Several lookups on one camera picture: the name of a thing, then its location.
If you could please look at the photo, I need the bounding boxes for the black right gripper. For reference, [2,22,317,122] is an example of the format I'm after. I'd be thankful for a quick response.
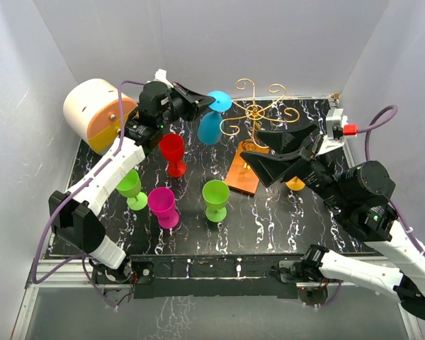
[239,121,349,209]

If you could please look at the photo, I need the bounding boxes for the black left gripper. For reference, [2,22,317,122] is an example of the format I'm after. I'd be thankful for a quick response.
[158,82,215,129]

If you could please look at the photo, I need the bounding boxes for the blue wine glass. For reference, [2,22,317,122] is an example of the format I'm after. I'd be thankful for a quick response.
[197,91,232,145]

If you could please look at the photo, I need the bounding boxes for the green wine glass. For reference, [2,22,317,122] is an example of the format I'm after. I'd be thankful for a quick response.
[116,169,148,211]
[202,180,230,222]

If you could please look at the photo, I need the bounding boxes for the pink wine glass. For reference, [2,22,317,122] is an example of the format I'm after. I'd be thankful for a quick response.
[148,187,179,229]

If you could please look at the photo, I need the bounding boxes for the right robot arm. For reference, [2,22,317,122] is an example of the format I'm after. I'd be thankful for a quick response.
[241,125,425,320]

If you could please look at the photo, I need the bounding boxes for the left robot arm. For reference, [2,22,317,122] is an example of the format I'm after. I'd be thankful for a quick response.
[49,79,215,283]

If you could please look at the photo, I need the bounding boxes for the orange wine glass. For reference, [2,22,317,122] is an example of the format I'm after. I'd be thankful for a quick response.
[285,177,305,191]

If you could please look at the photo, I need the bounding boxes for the wooden rack base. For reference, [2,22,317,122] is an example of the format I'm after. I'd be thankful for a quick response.
[225,140,269,196]

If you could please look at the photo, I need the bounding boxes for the red wine glass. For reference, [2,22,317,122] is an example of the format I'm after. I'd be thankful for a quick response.
[159,133,187,178]

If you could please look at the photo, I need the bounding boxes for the white drum with coloured lid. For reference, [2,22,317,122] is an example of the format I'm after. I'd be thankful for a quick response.
[63,79,121,155]

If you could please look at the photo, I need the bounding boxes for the gold wire glass rack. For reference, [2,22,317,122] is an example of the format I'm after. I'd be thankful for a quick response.
[219,78,300,149]

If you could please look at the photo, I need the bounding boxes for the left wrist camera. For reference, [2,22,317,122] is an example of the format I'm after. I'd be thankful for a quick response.
[154,69,174,89]

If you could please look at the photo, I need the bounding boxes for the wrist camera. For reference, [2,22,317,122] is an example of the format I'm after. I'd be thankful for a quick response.
[325,108,358,151]
[154,69,174,89]

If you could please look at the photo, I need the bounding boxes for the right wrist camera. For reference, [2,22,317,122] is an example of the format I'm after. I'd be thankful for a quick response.
[325,108,358,151]

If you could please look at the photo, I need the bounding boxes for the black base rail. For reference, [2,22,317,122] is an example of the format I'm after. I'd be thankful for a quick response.
[91,253,344,300]

